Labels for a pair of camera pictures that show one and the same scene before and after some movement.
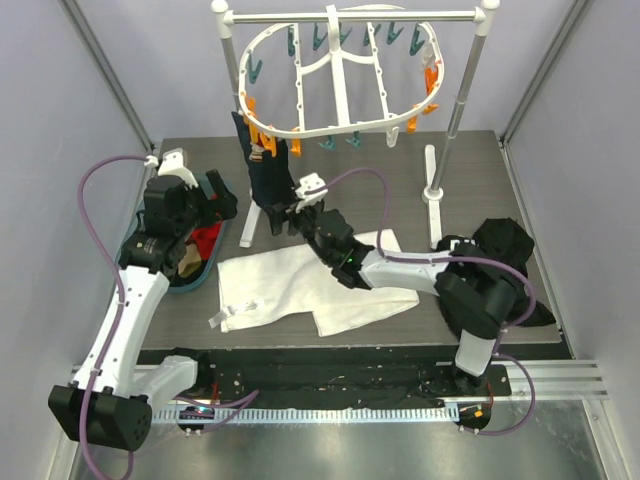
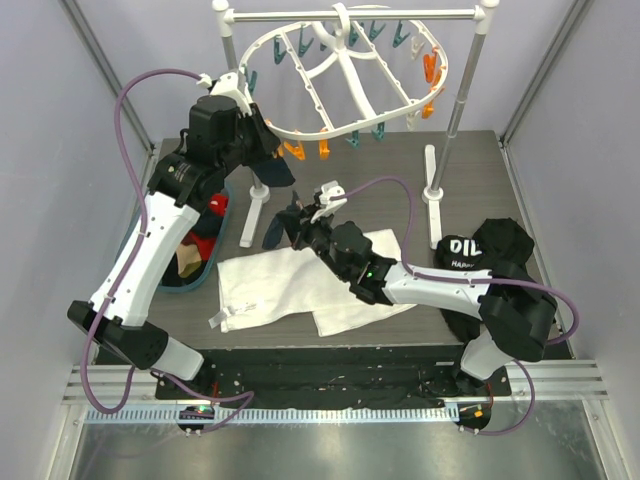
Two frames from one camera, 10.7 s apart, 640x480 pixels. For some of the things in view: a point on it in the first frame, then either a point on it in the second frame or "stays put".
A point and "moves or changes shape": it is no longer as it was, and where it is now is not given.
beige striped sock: [190, 262] stays put
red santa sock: [205, 238] stays put
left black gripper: [222, 206] → [267, 141]
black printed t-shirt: [511, 244] stays put
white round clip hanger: [336, 70] moves or changes shape
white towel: [293, 282] stays put
